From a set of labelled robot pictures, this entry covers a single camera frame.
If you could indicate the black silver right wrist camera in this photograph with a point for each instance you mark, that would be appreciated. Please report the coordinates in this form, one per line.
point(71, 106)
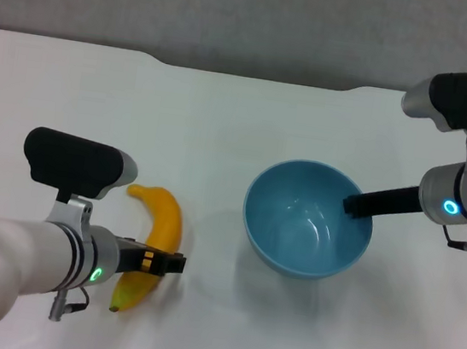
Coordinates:
point(463, 97)

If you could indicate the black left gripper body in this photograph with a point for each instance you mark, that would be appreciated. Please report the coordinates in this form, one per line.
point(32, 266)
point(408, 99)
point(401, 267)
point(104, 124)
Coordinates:
point(130, 257)

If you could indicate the yellow banana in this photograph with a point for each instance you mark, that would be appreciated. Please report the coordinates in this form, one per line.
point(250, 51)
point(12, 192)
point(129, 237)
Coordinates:
point(167, 221)

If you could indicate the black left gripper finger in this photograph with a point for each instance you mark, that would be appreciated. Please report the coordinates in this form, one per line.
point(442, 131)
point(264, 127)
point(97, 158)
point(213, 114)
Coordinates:
point(168, 262)

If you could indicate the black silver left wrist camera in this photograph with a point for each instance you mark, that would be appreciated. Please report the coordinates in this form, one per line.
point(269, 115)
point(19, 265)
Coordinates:
point(68, 157)

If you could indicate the blue bowl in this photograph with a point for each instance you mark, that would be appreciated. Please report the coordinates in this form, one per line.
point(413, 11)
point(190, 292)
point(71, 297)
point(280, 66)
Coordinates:
point(286, 233)

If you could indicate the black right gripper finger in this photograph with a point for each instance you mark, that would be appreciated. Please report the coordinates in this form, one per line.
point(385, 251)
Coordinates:
point(357, 206)

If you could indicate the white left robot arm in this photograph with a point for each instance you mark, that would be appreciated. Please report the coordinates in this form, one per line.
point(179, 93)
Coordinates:
point(12, 253)

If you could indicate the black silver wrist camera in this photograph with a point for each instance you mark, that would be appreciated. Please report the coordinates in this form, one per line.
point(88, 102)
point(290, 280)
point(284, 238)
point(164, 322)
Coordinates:
point(463, 97)
point(68, 157)

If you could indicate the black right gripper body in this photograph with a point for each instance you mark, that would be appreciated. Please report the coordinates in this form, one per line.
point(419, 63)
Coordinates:
point(395, 202)

